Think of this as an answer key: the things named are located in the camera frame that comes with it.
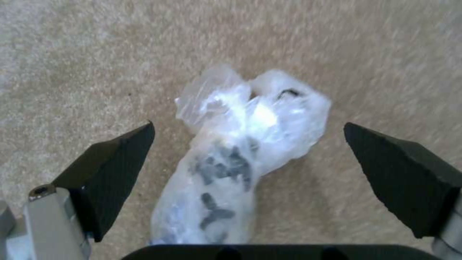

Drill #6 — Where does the crumpled clear plastic bag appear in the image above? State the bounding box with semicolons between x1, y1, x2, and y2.
148;64;333;246

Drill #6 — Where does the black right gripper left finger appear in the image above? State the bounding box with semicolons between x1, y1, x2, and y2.
0;121;157;260

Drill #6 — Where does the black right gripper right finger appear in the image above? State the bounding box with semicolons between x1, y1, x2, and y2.
343;122;462;260

